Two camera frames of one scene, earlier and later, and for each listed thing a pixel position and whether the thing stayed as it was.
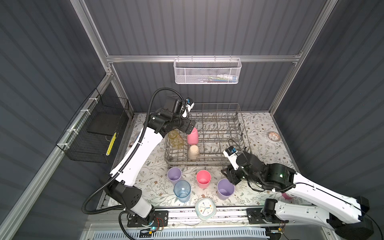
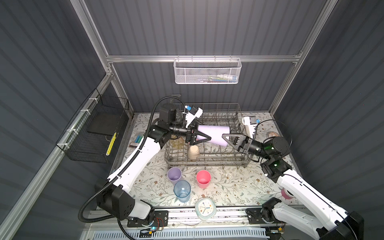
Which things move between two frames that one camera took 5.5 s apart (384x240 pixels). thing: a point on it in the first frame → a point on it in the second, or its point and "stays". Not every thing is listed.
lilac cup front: (225, 189) → (216, 133)
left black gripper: (185, 123) → (191, 139)
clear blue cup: (182, 189) stays
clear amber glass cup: (176, 139) stays
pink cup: (203, 178) stays
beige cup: (193, 152) stays
